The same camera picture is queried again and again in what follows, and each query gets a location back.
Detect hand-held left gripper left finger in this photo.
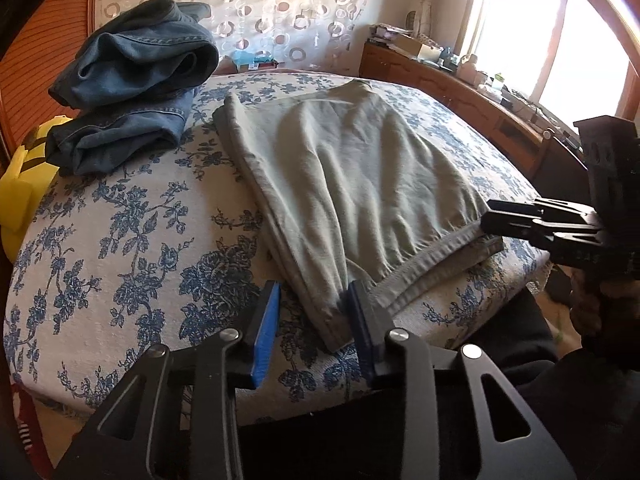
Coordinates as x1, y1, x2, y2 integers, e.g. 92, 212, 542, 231
52, 280, 282, 480

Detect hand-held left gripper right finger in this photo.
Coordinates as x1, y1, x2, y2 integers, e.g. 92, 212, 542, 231
346, 280, 577, 480

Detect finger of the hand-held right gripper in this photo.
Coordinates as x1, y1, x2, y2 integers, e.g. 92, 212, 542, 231
486, 198, 596, 226
480, 212, 553, 252

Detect grey pants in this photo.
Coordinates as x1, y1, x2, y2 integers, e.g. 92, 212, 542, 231
212, 79, 506, 353

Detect person's right hand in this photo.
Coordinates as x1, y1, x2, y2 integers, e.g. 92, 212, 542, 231
569, 267, 640, 342

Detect long wooden cabinet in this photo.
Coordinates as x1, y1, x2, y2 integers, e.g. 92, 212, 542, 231
360, 40, 593, 181

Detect blue floral bedsheet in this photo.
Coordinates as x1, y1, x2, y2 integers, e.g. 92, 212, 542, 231
2, 70, 553, 418

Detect person's black clothing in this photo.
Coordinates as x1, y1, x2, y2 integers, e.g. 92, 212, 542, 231
430, 282, 640, 480

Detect white jug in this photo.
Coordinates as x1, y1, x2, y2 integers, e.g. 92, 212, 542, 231
457, 55, 488, 83

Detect window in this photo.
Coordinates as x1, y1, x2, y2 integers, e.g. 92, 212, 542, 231
462, 0, 640, 123

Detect cardboard box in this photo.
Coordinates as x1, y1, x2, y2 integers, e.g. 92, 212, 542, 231
402, 40, 443, 62

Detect stack of papers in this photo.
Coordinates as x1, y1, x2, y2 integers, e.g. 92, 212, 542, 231
369, 22, 416, 45

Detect light blue folded jeans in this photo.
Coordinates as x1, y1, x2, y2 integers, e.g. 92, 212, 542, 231
44, 87, 197, 177

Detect red striped cloth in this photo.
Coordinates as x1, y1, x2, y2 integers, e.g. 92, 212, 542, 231
7, 385, 53, 466

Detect blue tissue box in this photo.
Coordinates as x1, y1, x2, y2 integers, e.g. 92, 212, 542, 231
231, 50, 279, 72

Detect yellow plush toy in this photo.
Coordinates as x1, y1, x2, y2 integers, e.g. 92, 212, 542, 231
0, 115, 72, 233

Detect dark blue folded jeans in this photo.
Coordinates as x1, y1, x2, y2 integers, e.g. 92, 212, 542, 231
47, 0, 220, 109

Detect circle patterned curtain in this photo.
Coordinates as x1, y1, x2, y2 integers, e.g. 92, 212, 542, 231
92, 0, 373, 68

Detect wooden slatted wardrobe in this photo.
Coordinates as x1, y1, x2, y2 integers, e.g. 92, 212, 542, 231
0, 0, 103, 173

